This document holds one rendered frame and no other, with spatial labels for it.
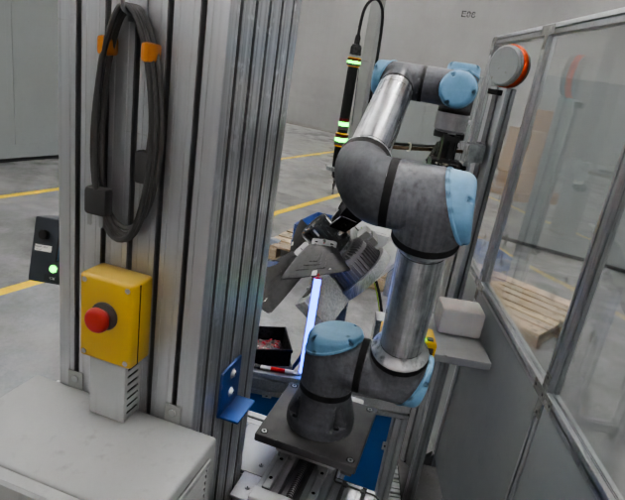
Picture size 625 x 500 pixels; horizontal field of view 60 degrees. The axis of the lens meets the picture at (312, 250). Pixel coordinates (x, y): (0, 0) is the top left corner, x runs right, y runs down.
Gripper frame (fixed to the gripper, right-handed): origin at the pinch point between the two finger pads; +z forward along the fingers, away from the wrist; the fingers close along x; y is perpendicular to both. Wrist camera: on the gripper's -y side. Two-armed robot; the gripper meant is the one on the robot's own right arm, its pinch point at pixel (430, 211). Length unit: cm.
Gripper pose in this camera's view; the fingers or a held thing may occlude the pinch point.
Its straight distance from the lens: 138.7
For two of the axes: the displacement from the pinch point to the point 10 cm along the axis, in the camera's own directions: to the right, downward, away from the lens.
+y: -0.7, 3.2, -9.5
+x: 9.9, 1.6, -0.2
